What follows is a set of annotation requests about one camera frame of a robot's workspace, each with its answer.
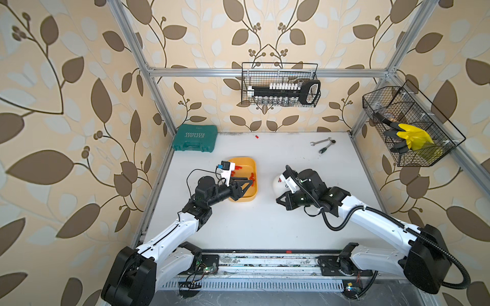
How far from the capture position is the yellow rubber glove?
2.19 feet

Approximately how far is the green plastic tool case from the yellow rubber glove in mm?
899

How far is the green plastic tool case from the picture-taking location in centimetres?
111

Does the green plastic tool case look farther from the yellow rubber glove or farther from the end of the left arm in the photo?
the yellow rubber glove
